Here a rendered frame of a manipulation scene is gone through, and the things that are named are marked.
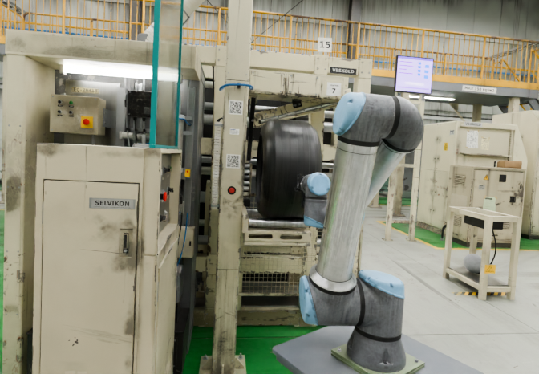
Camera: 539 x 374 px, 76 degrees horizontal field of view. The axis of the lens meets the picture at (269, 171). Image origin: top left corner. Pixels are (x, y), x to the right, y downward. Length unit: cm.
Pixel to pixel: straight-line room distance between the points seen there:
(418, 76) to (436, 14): 814
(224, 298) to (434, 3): 1300
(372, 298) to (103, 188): 95
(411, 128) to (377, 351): 69
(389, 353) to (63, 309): 108
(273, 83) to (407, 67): 394
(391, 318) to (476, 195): 504
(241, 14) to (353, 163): 128
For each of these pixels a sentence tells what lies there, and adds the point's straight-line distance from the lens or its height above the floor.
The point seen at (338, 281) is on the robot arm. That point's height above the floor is 90.
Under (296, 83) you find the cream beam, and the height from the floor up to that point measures 171.
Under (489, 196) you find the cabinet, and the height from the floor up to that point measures 80.
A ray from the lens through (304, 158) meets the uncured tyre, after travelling 175.
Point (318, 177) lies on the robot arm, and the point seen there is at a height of 119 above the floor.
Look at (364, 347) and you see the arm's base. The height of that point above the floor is 68.
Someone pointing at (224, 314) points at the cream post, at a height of 37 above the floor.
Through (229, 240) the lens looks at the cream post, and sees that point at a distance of 196.
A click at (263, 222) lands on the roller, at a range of 187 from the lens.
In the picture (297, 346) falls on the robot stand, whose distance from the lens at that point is 137.
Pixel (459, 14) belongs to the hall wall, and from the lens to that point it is 1448.
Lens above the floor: 127
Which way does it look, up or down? 3 degrees down
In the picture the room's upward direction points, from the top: 3 degrees clockwise
